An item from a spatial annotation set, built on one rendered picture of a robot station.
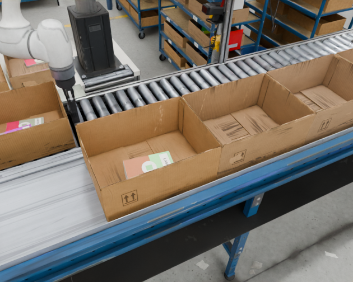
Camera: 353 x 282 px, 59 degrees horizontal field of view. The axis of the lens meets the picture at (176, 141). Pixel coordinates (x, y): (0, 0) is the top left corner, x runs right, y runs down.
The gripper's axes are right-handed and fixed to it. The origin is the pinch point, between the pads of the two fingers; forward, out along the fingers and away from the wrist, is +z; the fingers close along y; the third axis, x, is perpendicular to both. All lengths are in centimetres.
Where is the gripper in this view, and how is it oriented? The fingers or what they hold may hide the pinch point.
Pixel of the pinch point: (74, 116)
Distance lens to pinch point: 142.5
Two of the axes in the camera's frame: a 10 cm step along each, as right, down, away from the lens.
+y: -4.4, -6.3, 6.4
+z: -0.2, 7.2, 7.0
